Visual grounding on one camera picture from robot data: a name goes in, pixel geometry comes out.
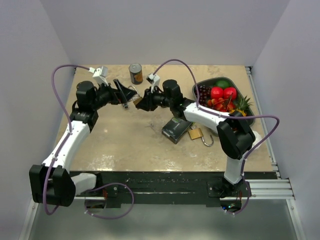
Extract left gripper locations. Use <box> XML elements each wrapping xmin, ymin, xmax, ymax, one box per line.
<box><xmin>91</xmin><ymin>79</ymin><xmax>137</xmax><ymax>111</ymax></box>

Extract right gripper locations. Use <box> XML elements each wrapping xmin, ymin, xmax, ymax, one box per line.
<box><xmin>136</xmin><ymin>86</ymin><xmax>173</xmax><ymax>112</ymax></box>

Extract long shackle brass padlock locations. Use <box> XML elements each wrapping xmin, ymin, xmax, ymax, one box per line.
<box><xmin>127</xmin><ymin>85</ymin><xmax>143</xmax><ymax>105</ymax></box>

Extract large brass padlock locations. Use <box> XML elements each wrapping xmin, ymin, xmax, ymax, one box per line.
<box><xmin>188</xmin><ymin>128</ymin><xmax>214</xmax><ymax>147</ymax></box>

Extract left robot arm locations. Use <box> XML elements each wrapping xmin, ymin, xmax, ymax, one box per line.
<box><xmin>29</xmin><ymin>79</ymin><xmax>137</xmax><ymax>207</ymax></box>

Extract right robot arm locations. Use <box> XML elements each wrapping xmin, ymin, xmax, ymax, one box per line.
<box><xmin>133</xmin><ymin>79</ymin><xmax>258</xmax><ymax>198</ymax></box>

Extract tin can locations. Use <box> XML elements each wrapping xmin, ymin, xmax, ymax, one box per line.
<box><xmin>128</xmin><ymin>63</ymin><xmax>143</xmax><ymax>85</ymax></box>

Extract black green razor box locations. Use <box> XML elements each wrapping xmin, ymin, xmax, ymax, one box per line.
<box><xmin>161</xmin><ymin>117</ymin><xmax>193</xmax><ymax>144</ymax></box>

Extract dark grape bunch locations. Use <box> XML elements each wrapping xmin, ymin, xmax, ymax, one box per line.
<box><xmin>198</xmin><ymin>85</ymin><xmax>212</xmax><ymax>107</ymax></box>

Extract red apple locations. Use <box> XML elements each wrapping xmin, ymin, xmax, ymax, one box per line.
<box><xmin>210</xmin><ymin>86</ymin><xmax>224</xmax><ymax>99</ymax></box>
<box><xmin>223</xmin><ymin>87</ymin><xmax>237</xmax><ymax>101</ymax></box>

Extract small red fruits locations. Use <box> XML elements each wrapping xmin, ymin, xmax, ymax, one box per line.
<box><xmin>206</xmin><ymin>97</ymin><xmax>236</xmax><ymax>113</ymax></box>

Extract green lime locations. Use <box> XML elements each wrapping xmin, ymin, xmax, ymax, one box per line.
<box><xmin>215</xmin><ymin>79</ymin><xmax>230</xmax><ymax>89</ymax></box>

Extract pineapple crown leaves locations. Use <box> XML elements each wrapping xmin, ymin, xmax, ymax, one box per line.
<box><xmin>236</xmin><ymin>95</ymin><xmax>253</xmax><ymax>112</ymax></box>

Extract orange spiky fruit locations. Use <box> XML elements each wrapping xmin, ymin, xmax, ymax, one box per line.
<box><xmin>230</xmin><ymin>109</ymin><xmax>247</xmax><ymax>117</ymax></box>

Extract grey fruit tray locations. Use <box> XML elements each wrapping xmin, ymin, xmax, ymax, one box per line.
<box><xmin>191</xmin><ymin>76</ymin><xmax>256</xmax><ymax>126</ymax></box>

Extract white paper cup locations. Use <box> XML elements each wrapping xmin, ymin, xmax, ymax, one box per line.
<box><xmin>252</xmin><ymin>130</ymin><xmax>262</xmax><ymax>151</ymax></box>

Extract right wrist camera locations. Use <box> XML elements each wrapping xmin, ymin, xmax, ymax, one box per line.
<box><xmin>146</xmin><ymin>73</ymin><xmax>161</xmax><ymax>93</ymax></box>

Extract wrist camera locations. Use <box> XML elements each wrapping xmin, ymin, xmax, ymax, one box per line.
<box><xmin>92</xmin><ymin>66</ymin><xmax>109</xmax><ymax>86</ymax></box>
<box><xmin>146</xmin><ymin>73</ymin><xmax>161</xmax><ymax>93</ymax></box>

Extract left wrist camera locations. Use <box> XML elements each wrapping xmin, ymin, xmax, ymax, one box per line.
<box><xmin>92</xmin><ymin>66</ymin><xmax>109</xmax><ymax>86</ymax></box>

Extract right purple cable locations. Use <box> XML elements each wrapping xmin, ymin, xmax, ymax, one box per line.
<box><xmin>154</xmin><ymin>58</ymin><xmax>280</xmax><ymax>216</ymax></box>

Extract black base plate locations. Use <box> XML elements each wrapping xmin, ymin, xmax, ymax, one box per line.
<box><xmin>74</xmin><ymin>171</ymin><xmax>252</xmax><ymax>209</ymax></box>

